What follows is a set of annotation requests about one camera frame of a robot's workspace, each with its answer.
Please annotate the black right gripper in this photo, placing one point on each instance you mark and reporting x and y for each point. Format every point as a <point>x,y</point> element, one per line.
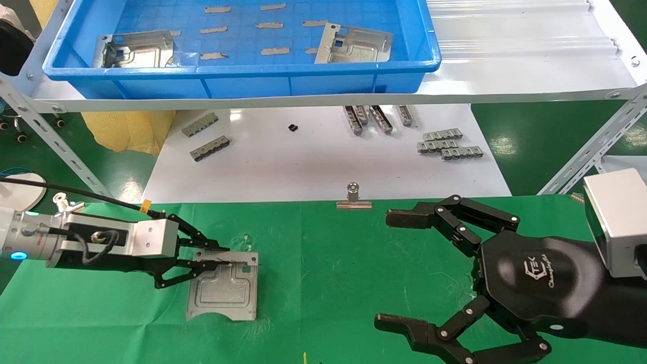
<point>536,273</point>

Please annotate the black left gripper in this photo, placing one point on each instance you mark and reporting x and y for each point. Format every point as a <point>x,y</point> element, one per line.
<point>146,263</point>

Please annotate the silver sheet metal bracket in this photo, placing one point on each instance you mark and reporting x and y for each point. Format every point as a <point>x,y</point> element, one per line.
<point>222,293</point>
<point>136,53</point>
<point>359,48</point>

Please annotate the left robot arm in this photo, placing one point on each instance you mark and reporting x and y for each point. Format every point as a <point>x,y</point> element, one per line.
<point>35,237</point>

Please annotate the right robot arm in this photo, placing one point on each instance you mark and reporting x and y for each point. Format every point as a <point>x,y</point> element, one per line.
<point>627,313</point>

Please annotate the grey metal connector strip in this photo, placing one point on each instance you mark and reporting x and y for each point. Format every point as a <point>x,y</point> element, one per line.
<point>362,114</point>
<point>210,149</point>
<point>200,125</point>
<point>443,134</point>
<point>354,121</point>
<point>381,120</point>
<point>462,153</point>
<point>405,115</point>
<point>435,146</point>

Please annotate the green table cloth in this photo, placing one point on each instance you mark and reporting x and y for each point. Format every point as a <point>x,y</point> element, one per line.
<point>328,278</point>

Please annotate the yellow fabric bag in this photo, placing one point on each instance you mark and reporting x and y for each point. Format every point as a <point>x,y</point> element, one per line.
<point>126,131</point>

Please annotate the white round stand base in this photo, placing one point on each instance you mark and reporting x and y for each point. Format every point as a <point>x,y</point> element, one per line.
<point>22,189</point>

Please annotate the blue plastic bin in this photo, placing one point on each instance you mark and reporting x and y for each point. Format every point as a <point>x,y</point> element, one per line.
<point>252,83</point>

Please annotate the white metal shelf rack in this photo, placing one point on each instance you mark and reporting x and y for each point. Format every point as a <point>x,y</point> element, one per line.
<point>505,50</point>

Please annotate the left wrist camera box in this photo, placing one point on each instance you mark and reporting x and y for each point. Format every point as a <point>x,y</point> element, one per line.
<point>146,237</point>

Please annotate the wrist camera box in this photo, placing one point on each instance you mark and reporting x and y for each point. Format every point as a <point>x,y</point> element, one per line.
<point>616,222</point>
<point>146,237</point>

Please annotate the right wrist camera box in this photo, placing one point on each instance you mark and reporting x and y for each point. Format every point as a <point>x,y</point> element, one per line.
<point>616,222</point>

